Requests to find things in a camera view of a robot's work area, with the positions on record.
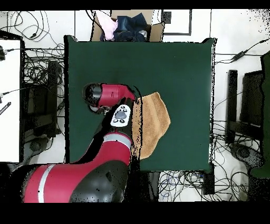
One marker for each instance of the pink garment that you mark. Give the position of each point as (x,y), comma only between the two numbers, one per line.
(108,27)

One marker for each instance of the orange-brown terry towel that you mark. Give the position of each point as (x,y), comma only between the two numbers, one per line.
(154,122)

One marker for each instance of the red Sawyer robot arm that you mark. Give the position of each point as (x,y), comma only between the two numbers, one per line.
(105,160)

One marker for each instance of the dark blue jeans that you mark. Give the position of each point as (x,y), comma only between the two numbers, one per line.
(130,27)

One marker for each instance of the dark green table cloth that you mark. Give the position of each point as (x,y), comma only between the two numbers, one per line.
(179,84)

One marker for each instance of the black equipment stand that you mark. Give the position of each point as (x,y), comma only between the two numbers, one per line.
(252,99)
(44,105)

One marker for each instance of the dark green fabric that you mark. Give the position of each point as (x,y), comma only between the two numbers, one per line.
(266,105)

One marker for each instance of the white desk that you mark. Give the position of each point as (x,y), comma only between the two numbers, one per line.
(9,105)

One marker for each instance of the brown cardboard box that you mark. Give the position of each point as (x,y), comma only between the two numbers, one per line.
(156,31)

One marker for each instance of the black power box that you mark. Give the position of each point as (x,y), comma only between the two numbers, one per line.
(208,179)

